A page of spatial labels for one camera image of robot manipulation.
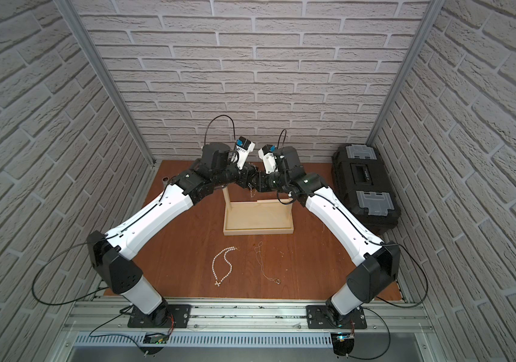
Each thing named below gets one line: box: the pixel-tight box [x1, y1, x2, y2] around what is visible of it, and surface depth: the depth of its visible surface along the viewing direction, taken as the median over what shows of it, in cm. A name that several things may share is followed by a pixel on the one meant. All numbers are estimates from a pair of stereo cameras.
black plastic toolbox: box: [331, 143, 402, 235], surface depth 94 cm
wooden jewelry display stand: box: [221, 186, 295, 237], surface depth 100 cm
